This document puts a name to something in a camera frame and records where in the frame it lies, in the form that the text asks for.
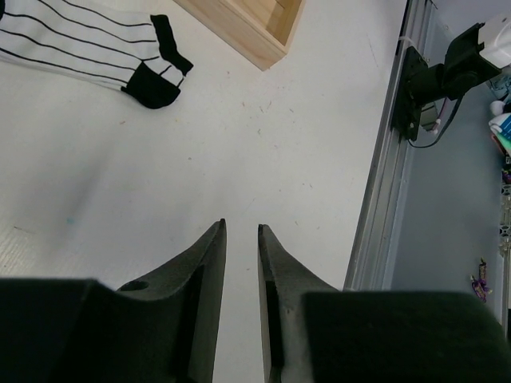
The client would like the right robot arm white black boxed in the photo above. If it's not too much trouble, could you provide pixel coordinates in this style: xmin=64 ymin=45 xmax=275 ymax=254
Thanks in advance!
xmin=436 ymin=13 xmax=510 ymax=101

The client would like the wooden compartment tray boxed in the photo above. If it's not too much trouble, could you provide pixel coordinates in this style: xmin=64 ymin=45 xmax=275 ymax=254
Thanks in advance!
xmin=176 ymin=0 xmax=305 ymax=71

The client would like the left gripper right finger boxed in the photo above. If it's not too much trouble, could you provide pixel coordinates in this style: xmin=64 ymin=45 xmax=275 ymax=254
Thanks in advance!
xmin=258 ymin=224 xmax=510 ymax=382

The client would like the aluminium frame rail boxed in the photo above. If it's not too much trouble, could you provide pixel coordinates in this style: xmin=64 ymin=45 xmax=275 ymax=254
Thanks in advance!
xmin=343 ymin=1 xmax=434 ymax=291

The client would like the white black striped sock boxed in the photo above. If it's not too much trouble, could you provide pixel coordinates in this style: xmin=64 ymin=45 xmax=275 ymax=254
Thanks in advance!
xmin=1 ymin=1 xmax=193 ymax=109

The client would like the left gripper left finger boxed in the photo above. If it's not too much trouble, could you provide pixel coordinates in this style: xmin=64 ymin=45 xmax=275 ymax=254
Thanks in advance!
xmin=1 ymin=220 xmax=227 ymax=382

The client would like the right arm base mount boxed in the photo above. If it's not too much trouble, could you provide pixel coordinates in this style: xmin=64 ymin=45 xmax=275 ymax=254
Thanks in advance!
xmin=390 ymin=46 xmax=446 ymax=141

